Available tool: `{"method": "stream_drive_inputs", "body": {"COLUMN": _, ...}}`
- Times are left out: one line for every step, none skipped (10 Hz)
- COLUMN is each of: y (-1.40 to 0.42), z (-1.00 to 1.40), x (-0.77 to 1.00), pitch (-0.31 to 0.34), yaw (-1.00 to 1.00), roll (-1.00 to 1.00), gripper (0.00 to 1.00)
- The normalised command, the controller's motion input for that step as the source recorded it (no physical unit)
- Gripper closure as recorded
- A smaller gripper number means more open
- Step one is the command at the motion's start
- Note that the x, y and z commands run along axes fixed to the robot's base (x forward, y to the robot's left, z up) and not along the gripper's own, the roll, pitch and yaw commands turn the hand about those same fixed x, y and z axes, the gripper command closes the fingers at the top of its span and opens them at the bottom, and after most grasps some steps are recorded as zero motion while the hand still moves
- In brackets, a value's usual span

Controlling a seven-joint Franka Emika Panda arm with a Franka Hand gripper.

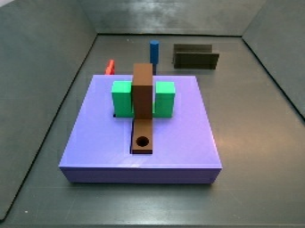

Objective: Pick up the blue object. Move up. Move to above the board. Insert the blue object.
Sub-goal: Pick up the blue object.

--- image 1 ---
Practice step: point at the blue cylinder peg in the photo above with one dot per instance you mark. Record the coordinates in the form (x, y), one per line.
(153, 47)

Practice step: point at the black metal bracket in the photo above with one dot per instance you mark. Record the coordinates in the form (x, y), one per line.
(194, 57)

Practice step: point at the red cylinder peg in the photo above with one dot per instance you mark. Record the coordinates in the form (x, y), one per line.
(109, 68)

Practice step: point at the brown L-shaped block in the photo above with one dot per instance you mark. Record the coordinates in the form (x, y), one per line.
(141, 102)

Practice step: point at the purple board base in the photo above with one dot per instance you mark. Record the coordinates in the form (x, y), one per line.
(96, 155)

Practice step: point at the green U-shaped block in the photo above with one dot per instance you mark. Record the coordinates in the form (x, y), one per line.
(162, 105)

